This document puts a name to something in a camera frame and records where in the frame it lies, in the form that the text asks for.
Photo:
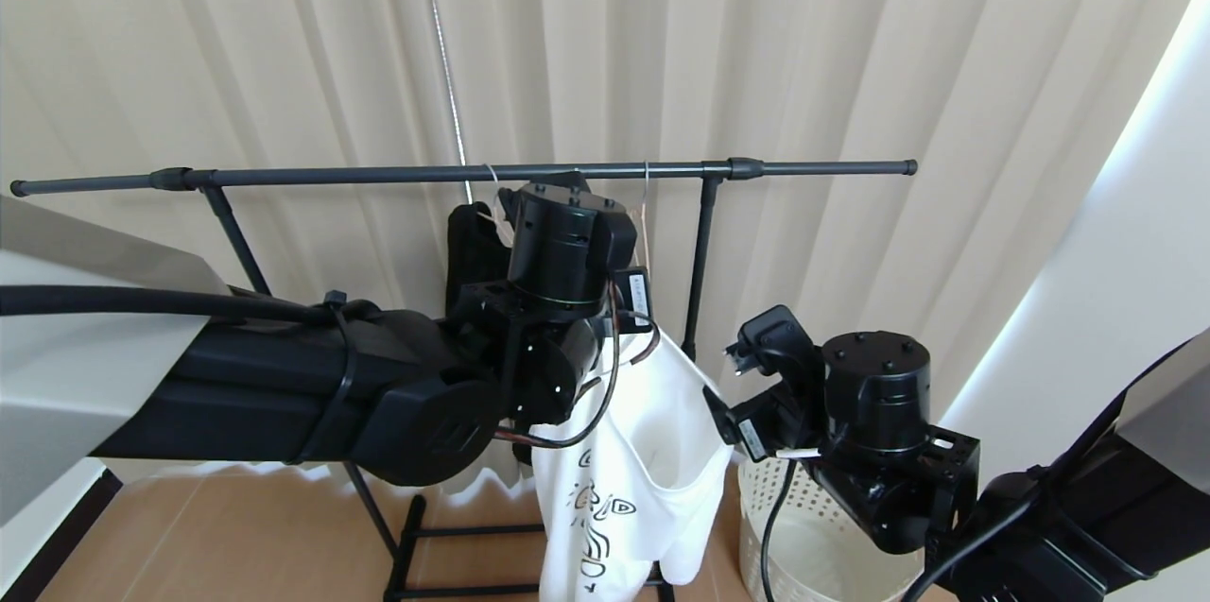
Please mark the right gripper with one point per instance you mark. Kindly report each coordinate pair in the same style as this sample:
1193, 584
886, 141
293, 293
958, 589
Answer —
775, 432

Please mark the white garment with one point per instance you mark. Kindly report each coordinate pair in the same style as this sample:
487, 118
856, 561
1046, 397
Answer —
643, 451

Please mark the pink clothes hanger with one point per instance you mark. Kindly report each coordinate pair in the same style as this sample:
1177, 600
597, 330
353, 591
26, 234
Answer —
501, 229
646, 224

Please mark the black shorts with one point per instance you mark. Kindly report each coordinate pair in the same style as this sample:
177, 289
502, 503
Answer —
468, 252

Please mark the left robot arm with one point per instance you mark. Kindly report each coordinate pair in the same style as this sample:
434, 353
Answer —
284, 375

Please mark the white laundry basket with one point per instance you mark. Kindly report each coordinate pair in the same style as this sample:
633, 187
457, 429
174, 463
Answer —
803, 574

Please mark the black clothes rack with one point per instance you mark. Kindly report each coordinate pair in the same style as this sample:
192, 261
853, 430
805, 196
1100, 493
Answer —
331, 175

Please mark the beige curtain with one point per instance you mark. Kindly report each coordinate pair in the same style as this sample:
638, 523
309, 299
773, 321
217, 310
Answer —
851, 35

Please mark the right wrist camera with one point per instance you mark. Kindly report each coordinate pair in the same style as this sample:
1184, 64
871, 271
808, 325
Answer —
775, 337

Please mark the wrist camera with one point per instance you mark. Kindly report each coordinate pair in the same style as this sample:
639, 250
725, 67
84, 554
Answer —
775, 337
631, 300

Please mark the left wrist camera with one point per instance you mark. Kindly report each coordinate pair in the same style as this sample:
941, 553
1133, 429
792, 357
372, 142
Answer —
631, 300

